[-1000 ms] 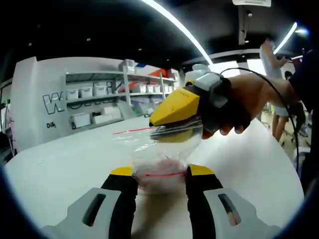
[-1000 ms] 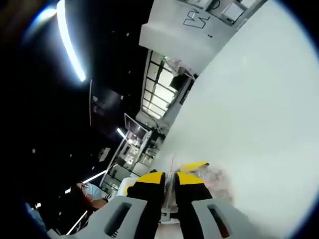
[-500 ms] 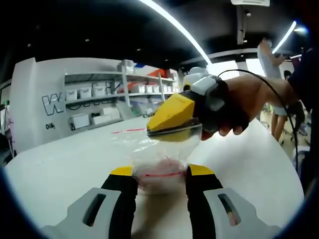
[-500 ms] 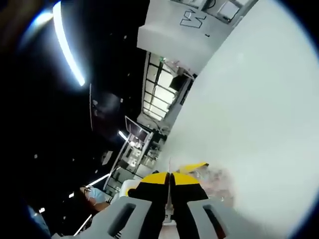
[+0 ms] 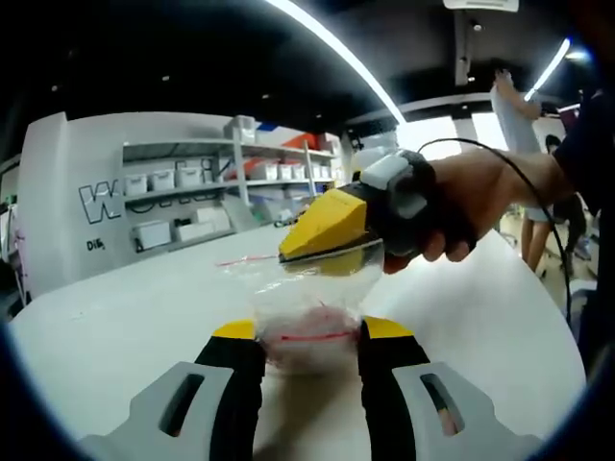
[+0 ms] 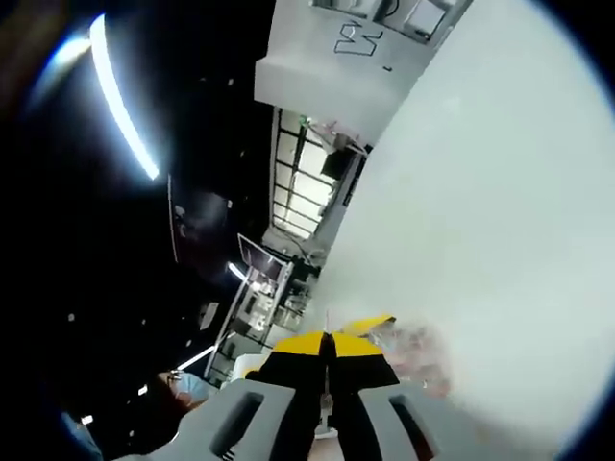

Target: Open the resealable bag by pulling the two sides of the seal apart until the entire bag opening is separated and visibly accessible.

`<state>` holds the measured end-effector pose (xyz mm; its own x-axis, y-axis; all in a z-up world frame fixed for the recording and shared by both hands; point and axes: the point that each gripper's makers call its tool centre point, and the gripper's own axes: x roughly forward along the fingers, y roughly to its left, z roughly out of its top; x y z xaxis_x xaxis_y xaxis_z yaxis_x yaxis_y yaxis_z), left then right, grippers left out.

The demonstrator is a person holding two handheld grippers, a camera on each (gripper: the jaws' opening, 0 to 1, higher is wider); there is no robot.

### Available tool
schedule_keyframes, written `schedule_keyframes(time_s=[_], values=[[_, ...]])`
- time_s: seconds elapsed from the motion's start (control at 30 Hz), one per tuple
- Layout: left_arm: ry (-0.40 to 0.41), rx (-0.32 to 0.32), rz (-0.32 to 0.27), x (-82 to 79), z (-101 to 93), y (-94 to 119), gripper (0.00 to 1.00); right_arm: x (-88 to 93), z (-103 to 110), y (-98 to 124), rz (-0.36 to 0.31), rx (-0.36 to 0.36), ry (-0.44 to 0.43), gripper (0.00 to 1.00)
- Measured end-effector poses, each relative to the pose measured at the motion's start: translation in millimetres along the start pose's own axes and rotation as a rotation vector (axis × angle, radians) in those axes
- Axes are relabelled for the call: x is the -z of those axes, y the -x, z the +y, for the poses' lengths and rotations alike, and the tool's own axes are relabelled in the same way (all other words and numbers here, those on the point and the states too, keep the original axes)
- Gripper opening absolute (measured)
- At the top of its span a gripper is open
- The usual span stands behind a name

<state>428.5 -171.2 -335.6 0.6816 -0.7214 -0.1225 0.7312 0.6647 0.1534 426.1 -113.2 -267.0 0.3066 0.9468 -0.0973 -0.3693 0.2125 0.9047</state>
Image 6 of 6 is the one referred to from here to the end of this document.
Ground clear resealable bag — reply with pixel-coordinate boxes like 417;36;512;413
367;320;455;400

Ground grey metal shelf unit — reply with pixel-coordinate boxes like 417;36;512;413
309;0;475;47

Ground white box with markings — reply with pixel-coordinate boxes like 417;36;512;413
253;0;433;145

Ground long ceiling light strip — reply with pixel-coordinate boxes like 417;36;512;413
88;13;160;182

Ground person's head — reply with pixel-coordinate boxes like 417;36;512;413
156;369;217;433

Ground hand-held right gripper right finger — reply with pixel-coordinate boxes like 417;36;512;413
329;331;544;461

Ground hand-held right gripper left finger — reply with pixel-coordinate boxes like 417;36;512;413
138;329;333;461

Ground dark monitor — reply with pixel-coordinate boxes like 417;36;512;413
320;149;346;180

